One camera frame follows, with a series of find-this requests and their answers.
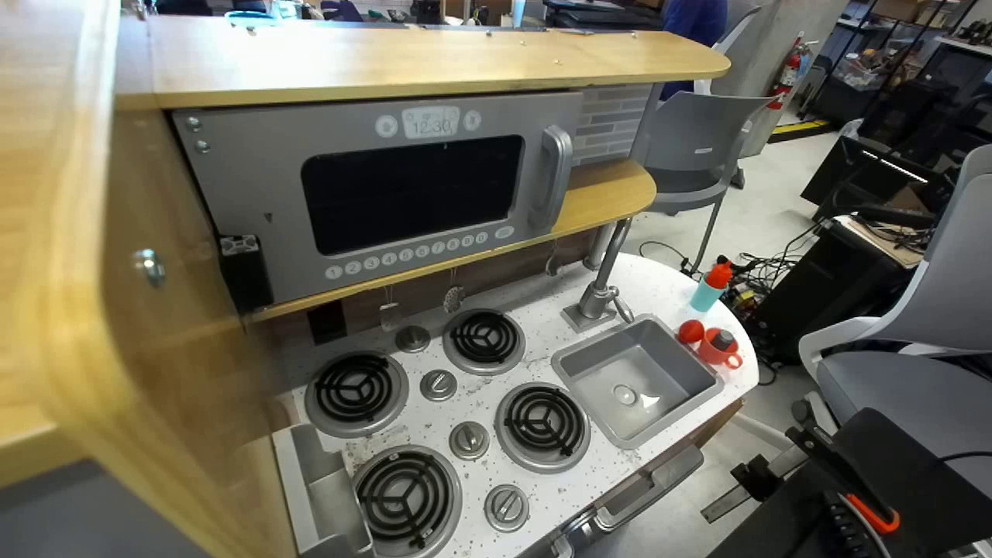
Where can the orange toy strawberry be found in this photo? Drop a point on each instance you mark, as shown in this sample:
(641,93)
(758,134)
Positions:
(688,333)

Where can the grey toy sink basin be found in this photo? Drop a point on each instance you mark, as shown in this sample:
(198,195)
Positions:
(638,379)

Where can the orange toy cup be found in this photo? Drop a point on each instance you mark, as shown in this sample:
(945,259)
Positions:
(722,349)

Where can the black coil stove burner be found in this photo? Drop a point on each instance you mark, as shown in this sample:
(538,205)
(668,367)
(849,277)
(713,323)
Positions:
(482,337)
(545,421)
(406,497)
(354,391)

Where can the grey stove knob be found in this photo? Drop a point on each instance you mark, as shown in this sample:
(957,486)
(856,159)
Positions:
(506,507)
(412,337)
(469,437)
(439,385)

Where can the grey toy faucet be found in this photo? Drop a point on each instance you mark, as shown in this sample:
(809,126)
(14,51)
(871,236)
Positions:
(603,283)

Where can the teal bottle with red cap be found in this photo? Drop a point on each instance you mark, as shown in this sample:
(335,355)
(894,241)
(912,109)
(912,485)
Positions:
(711,286)

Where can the grey plastic chair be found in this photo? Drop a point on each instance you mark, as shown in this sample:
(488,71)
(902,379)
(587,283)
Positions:
(695,149)

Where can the grey toy microwave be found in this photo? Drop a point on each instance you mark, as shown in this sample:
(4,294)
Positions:
(310,134)

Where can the black door latch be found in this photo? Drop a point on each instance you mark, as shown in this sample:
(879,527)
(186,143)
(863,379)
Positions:
(243,273)

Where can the person in blue shirt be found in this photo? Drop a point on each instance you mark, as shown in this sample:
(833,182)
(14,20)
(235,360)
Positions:
(695,20)

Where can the silver bolt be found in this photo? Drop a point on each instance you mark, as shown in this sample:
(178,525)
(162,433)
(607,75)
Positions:
(150,265)

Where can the red fire extinguisher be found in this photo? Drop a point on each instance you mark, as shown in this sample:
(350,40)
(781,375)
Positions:
(792,66)

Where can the black monitor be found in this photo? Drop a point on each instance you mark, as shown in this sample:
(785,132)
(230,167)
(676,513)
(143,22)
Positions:
(871,174)

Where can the grey office chair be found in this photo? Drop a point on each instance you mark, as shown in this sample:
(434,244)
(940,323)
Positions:
(920,341)

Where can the black case with orange clip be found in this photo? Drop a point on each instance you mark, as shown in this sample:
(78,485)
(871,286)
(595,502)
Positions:
(879,497)

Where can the wooden toy kitchen frame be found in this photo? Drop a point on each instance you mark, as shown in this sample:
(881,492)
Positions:
(343,63)

